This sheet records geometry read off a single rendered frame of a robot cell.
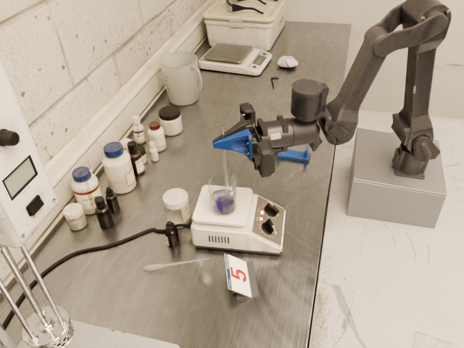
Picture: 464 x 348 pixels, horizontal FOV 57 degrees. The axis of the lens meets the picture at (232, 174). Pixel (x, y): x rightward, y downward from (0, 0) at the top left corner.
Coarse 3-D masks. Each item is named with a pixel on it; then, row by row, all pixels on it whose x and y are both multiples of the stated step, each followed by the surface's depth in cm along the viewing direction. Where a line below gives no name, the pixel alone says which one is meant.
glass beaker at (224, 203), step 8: (208, 176) 90; (216, 176) 92; (232, 176) 91; (208, 184) 88; (216, 184) 93; (224, 184) 94; (232, 184) 92; (216, 192) 87; (224, 192) 87; (232, 192) 88; (216, 200) 89; (224, 200) 89; (232, 200) 90; (216, 208) 90; (224, 208) 90; (232, 208) 91; (224, 216) 92
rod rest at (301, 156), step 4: (308, 148) 120; (280, 152) 123; (284, 152) 122; (288, 152) 122; (292, 152) 122; (296, 152) 122; (300, 152) 122; (304, 152) 119; (280, 156) 122; (284, 156) 121; (288, 156) 121; (292, 156) 121; (296, 156) 121; (300, 156) 121; (304, 156) 119; (308, 156) 120; (300, 160) 120; (304, 160) 120; (308, 160) 120
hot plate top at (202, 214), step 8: (200, 192) 98; (208, 192) 98; (240, 192) 98; (248, 192) 98; (200, 200) 96; (208, 200) 96; (240, 200) 96; (248, 200) 96; (200, 208) 94; (208, 208) 94; (240, 208) 94; (248, 208) 94; (200, 216) 92; (208, 216) 92; (216, 216) 92; (232, 216) 92; (240, 216) 92; (248, 216) 92; (216, 224) 91; (224, 224) 91; (232, 224) 90; (240, 224) 90
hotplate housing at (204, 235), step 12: (252, 204) 97; (276, 204) 101; (252, 216) 94; (192, 228) 93; (204, 228) 92; (216, 228) 92; (228, 228) 92; (240, 228) 91; (252, 228) 92; (204, 240) 94; (216, 240) 94; (228, 240) 93; (240, 240) 92; (252, 240) 92; (264, 240) 92; (252, 252) 95; (264, 252) 94; (276, 252) 93
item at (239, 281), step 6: (234, 258) 91; (234, 264) 89; (240, 264) 91; (234, 270) 88; (240, 270) 89; (234, 276) 86; (240, 276) 88; (234, 282) 85; (240, 282) 86; (246, 282) 88; (234, 288) 84; (240, 288) 85; (246, 288) 86
